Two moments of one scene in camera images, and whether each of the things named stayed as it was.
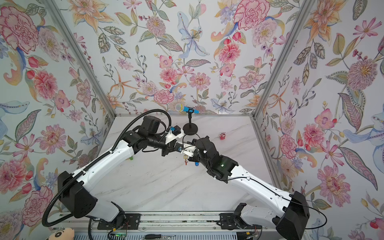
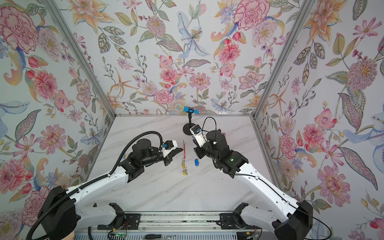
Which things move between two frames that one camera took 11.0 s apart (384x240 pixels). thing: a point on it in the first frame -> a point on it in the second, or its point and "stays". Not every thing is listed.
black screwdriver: (156, 236) stays
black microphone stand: (190, 128) stays
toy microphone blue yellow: (180, 107) stays
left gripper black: (171, 147) -> (169, 158)
